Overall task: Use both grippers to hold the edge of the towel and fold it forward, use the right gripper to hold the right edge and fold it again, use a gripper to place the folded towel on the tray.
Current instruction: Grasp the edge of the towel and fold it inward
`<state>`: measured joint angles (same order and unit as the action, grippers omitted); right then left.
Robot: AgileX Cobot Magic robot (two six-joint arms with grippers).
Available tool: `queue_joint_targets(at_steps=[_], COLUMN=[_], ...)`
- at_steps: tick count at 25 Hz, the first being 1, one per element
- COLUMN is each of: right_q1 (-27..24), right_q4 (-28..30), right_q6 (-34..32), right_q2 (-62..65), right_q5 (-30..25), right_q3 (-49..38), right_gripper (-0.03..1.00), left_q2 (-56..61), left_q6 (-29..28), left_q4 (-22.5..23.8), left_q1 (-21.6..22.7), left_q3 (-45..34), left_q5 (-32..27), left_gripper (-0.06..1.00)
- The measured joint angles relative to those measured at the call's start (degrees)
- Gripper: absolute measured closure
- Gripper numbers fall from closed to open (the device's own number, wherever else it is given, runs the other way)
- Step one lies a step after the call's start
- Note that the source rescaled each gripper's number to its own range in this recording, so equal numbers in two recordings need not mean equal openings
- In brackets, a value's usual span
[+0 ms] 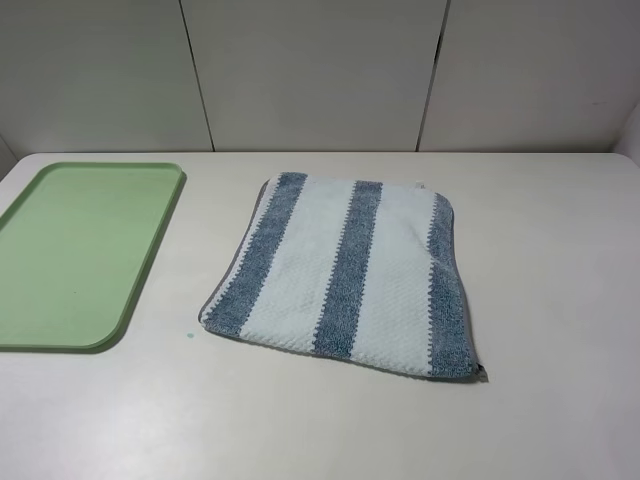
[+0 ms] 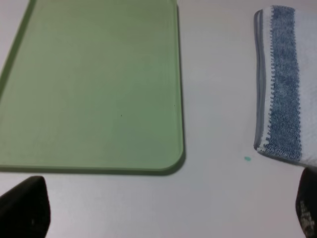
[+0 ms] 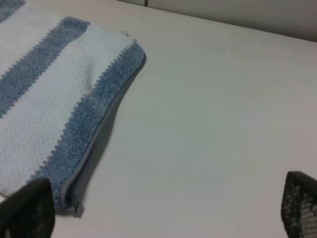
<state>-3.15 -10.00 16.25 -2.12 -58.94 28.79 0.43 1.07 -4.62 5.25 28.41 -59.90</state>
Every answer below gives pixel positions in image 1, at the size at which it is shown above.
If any blue white striped towel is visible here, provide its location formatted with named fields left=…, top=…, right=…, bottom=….
left=199, top=172, right=486, bottom=382

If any green plastic tray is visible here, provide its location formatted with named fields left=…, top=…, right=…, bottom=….
left=1, top=162, right=186, bottom=352

